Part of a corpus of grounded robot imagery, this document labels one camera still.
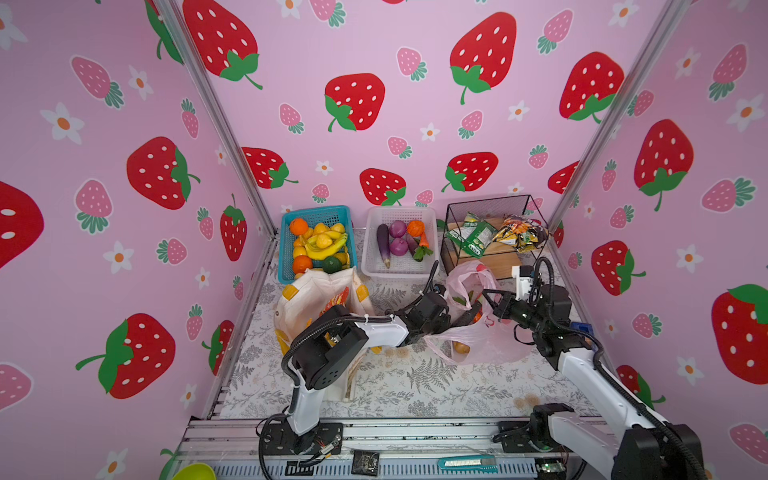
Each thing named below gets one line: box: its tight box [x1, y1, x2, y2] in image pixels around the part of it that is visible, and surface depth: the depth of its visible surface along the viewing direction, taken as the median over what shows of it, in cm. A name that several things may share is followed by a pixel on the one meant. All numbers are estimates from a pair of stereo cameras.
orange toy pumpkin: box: [407, 220, 425, 237], surface depth 117 cm
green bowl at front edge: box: [172, 462, 217, 480], surface depth 69 cm
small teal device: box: [438, 455, 499, 474], surface depth 71 cm
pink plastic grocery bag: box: [424, 261, 535, 364], surface depth 81 cm
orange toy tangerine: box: [290, 218, 309, 236], surface depth 114 cm
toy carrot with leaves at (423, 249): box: [413, 232, 434, 262], surface depth 109 cm
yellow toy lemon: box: [316, 234, 333, 249], surface depth 109 cm
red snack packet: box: [319, 287, 350, 316], surface depth 83 cm
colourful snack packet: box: [492, 214, 548, 253], surface depth 91 cm
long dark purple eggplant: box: [376, 224, 391, 269], surface depth 116 cm
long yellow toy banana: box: [305, 233, 348, 261], surface depth 108 cm
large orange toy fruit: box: [293, 255, 313, 273], surface depth 107 cm
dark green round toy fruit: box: [323, 256, 342, 274], surface depth 103 cm
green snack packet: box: [446, 212, 498, 259], surface depth 95 cm
